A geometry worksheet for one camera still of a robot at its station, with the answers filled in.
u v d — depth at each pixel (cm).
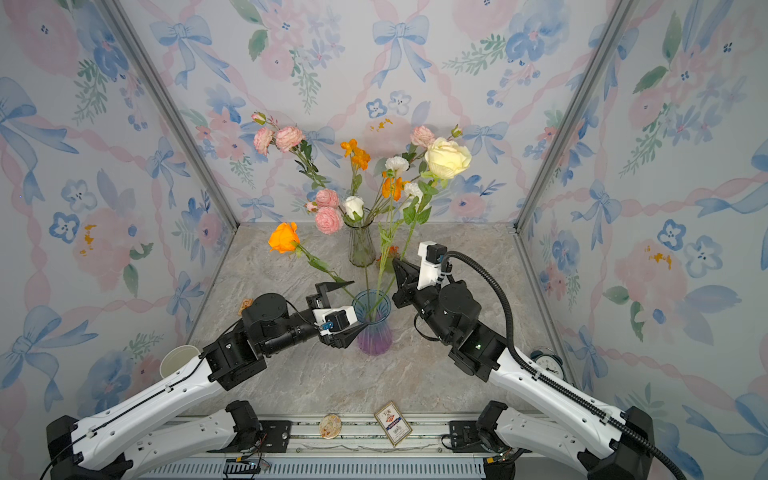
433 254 55
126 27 71
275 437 74
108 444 40
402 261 64
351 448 73
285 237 62
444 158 47
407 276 59
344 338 58
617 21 69
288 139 75
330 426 76
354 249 105
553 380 45
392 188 79
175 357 78
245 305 97
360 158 84
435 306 56
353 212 69
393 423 75
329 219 76
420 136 80
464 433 74
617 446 39
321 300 57
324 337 57
